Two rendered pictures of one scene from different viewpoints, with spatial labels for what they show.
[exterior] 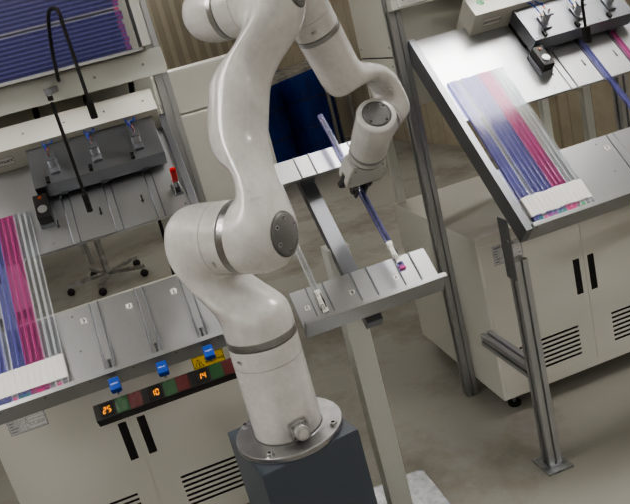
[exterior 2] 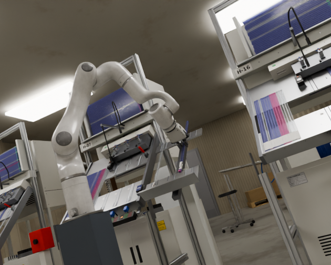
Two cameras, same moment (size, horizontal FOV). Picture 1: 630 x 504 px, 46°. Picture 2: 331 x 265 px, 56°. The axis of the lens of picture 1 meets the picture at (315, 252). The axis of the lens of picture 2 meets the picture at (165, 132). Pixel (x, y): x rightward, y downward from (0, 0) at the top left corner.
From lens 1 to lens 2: 1.38 m
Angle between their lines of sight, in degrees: 47
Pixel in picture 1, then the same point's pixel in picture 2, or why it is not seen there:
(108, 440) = (126, 253)
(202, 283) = (58, 160)
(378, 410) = (206, 250)
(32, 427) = not seen: hidden behind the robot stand
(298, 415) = (73, 206)
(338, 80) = (134, 97)
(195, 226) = not seen: hidden behind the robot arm
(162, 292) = (125, 189)
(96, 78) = (134, 123)
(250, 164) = (63, 119)
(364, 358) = (196, 222)
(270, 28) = (78, 79)
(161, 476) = not seen: outside the picture
